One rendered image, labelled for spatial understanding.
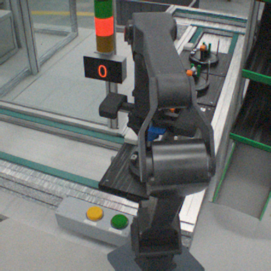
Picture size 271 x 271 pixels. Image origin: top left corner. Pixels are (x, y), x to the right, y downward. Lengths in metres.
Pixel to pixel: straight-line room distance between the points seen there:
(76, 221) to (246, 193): 0.44
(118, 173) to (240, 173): 0.34
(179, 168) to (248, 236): 0.69
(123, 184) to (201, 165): 0.62
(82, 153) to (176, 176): 0.81
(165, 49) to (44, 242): 0.71
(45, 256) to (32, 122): 0.52
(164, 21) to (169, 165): 0.25
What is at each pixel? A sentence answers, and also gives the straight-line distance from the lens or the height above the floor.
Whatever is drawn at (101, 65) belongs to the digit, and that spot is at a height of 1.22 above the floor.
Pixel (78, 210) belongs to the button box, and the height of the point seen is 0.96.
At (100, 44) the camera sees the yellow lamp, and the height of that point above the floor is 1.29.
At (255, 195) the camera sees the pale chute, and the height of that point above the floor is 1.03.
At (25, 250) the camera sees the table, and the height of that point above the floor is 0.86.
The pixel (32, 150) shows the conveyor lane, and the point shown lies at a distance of 1.21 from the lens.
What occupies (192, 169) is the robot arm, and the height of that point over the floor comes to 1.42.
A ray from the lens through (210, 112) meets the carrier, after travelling 1.27.
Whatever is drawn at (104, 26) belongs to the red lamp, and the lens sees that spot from 0.96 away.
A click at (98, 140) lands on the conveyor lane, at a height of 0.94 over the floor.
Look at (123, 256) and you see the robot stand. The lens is 0.73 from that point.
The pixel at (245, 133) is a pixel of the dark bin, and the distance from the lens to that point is 0.81.
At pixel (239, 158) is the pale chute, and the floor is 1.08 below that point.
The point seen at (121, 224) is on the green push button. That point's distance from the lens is 0.89.
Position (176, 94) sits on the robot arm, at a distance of 0.39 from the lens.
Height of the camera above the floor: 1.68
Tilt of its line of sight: 39 degrees down
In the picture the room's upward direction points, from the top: straight up
